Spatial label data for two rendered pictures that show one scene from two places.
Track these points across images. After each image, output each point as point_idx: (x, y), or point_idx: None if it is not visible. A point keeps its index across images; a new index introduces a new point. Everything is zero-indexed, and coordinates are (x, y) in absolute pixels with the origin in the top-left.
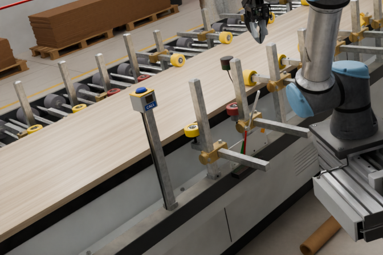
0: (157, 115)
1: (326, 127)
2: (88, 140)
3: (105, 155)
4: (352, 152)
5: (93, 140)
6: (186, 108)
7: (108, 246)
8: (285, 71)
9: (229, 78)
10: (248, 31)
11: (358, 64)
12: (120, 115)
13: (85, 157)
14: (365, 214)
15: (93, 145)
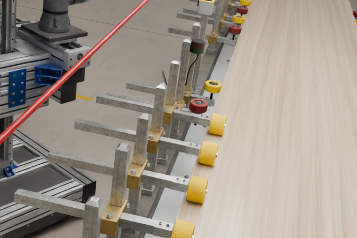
0: (272, 98)
1: (74, 30)
2: (297, 78)
3: (256, 66)
4: None
5: (292, 77)
6: (252, 104)
7: (204, 75)
8: (165, 108)
9: (261, 147)
10: None
11: None
12: (315, 100)
13: (271, 66)
14: (39, 20)
15: (282, 73)
